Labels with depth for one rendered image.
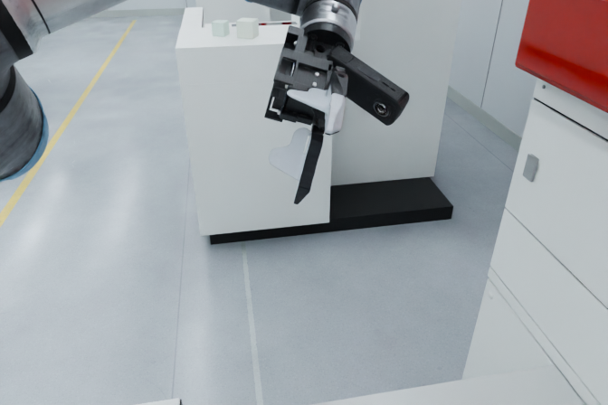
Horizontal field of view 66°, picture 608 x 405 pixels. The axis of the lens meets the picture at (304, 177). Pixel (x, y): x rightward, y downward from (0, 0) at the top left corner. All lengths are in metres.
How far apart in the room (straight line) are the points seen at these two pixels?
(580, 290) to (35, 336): 1.87
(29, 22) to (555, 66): 0.58
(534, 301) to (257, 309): 1.34
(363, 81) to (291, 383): 1.34
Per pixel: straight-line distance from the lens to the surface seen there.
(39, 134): 0.62
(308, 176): 0.57
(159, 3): 8.04
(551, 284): 0.80
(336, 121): 0.45
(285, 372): 1.79
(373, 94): 0.58
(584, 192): 0.72
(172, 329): 1.98
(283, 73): 0.55
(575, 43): 0.64
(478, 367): 1.08
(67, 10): 0.50
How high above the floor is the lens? 1.42
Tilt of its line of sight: 30 degrees down
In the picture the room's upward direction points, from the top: straight up
